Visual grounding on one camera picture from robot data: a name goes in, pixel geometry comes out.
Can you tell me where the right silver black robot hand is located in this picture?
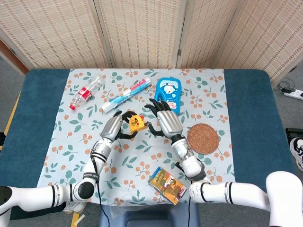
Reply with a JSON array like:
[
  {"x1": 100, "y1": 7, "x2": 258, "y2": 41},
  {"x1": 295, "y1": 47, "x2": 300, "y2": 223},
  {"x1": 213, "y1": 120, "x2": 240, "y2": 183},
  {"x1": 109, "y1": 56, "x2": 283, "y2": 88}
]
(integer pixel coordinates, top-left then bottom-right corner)
[{"x1": 143, "y1": 98, "x2": 185, "y2": 139}]

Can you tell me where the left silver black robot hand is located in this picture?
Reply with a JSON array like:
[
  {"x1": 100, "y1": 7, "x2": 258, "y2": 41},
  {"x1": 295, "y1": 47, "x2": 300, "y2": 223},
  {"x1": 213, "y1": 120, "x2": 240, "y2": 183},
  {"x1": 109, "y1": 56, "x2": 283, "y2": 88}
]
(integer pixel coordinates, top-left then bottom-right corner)
[{"x1": 99, "y1": 110, "x2": 139, "y2": 142}]

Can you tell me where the yellow tape measure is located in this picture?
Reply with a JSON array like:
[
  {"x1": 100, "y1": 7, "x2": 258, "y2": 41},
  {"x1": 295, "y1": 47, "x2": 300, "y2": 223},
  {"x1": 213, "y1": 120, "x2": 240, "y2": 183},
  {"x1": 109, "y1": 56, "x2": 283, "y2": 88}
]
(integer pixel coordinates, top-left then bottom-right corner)
[{"x1": 128, "y1": 113, "x2": 149, "y2": 132}]

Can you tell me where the blue pump detergent bottle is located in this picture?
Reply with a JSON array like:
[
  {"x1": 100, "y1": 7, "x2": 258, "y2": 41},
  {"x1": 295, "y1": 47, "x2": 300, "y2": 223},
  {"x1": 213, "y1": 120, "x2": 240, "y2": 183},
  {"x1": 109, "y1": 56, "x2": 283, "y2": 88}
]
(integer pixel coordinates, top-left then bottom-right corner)
[{"x1": 154, "y1": 77, "x2": 183, "y2": 116}]

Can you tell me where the fruit leaf print tablecloth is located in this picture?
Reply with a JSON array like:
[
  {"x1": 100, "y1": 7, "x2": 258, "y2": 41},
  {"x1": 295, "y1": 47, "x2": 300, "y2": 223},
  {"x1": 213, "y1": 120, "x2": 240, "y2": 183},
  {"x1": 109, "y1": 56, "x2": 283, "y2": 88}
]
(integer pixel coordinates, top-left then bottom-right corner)
[{"x1": 37, "y1": 68, "x2": 236, "y2": 206}]

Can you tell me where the round woven rattan coaster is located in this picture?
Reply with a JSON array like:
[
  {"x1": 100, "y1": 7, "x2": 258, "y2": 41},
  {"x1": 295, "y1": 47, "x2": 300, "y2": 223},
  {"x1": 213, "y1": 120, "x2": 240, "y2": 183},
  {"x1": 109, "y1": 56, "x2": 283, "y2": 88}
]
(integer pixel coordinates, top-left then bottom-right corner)
[{"x1": 187, "y1": 123, "x2": 219, "y2": 155}]

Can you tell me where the blue white plastic wrap roll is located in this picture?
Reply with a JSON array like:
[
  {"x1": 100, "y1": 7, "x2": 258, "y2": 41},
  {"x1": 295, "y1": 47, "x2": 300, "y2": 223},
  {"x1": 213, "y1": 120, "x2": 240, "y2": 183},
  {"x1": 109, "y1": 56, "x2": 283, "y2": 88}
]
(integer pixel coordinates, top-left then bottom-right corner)
[{"x1": 101, "y1": 77, "x2": 152, "y2": 113}]

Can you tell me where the clear plastic bottle red label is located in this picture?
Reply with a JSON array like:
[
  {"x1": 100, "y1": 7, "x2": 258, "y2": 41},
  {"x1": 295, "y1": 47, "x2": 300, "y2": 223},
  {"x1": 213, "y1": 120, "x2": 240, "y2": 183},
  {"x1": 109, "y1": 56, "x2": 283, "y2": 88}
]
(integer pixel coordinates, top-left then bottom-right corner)
[{"x1": 69, "y1": 73, "x2": 107, "y2": 112}]

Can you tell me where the yellow green snack box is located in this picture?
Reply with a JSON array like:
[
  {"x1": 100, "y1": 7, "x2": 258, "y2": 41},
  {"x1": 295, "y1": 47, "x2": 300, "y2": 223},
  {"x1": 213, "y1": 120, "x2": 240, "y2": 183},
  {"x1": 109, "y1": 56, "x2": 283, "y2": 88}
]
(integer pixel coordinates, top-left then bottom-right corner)
[{"x1": 147, "y1": 166, "x2": 188, "y2": 205}]

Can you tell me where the dark blue table cover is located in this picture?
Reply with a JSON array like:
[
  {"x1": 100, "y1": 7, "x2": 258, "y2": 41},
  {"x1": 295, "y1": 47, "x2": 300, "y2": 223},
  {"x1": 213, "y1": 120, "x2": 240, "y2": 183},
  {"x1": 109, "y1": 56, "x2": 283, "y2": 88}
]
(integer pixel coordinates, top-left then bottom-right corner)
[{"x1": 0, "y1": 68, "x2": 297, "y2": 221}]

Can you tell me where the woven folding screen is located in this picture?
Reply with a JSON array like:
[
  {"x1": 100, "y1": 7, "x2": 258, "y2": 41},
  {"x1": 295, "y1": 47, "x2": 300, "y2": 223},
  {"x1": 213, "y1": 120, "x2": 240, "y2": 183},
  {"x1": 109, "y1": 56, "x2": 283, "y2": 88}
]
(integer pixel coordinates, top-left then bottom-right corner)
[{"x1": 0, "y1": 0, "x2": 303, "y2": 82}]

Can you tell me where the black box on floor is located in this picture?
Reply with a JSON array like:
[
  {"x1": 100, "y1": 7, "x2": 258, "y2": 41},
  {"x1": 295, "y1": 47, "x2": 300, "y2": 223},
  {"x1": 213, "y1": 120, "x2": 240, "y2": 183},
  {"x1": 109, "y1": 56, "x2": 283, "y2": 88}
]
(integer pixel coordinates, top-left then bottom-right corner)
[{"x1": 285, "y1": 127, "x2": 303, "y2": 143}]

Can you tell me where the white power strip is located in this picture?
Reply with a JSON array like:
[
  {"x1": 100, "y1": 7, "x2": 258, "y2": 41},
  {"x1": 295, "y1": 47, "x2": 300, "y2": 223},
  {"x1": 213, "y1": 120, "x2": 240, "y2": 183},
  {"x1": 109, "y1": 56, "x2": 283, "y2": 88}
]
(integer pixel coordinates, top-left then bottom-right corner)
[{"x1": 283, "y1": 89, "x2": 303, "y2": 100}]

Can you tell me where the black white sneaker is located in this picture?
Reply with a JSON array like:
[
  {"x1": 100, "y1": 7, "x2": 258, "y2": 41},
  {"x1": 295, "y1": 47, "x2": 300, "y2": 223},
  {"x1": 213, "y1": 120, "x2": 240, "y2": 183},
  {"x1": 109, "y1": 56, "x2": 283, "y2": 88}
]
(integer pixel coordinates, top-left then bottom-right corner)
[{"x1": 289, "y1": 137, "x2": 303, "y2": 171}]

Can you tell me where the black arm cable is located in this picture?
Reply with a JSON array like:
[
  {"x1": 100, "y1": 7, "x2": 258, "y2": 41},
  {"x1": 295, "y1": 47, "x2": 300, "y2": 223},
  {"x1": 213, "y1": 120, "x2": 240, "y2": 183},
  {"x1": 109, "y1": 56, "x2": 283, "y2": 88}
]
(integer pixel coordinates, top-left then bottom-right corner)
[
  {"x1": 187, "y1": 181, "x2": 192, "y2": 227},
  {"x1": 90, "y1": 151, "x2": 110, "y2": 227}
]

